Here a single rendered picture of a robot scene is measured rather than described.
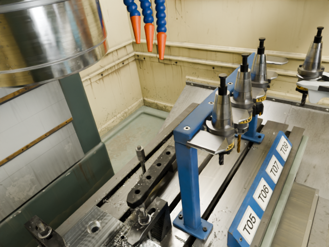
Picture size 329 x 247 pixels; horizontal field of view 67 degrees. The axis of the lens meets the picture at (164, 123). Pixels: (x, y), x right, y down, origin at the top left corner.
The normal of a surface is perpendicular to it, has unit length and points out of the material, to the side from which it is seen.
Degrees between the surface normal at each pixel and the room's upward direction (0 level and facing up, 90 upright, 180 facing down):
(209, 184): 0
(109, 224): 0
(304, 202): 7
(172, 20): 90
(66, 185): 90
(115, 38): 90
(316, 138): 24
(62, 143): 90
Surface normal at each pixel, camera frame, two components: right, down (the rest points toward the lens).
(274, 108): -0.33, -0.54
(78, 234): -0.11, -0.82
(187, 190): -0.57, 0.51
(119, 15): 0.82, 0.25
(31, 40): 0.41, 0.48
